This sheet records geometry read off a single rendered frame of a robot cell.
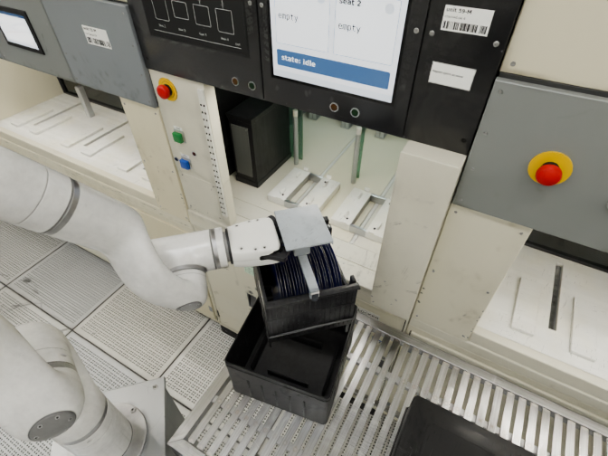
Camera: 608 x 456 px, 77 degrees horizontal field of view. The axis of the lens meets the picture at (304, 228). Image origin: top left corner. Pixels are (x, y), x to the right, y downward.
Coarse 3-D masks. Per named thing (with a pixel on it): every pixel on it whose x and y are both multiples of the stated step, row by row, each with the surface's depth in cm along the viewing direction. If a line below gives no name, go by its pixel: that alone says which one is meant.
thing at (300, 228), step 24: (288, 216) 82; (312, 216) 82; (288, 240) 77; (312, 240) 77; (264, 288) 102; (312, 288) 78; (336, 288) 81; (360, 288) 81; (264, 312) 86; (288, 312) 82; (312, 312) 84; (336, 312) 87; (288, 336) 89
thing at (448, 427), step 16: (416, 400) 94; (416, 416) 92; (432, 416) 92; (448, 416) 92; (400, 432) 93; (416, 432) 89; (432, 432) 89; (448, 432) 89; (464, 432) 89; (480, 432) 89; (400, 448) 87; (416, 448) 87; (432, 448) 87; (448, 448) 87; (464, 448) 87; (480, 448) 87; (496, 448) 87; (512, 448) 87
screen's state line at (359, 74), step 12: (288, 60) 82; (300, 60) 81; (312, 60) 79; (324, 60) 78; (324, 72) 80; (336, 72) 78; (348, 72) 77; (360, 72) 76; (372, 72) 75; (384, 72) 73; (372, 84) 76; (384, 84) 75
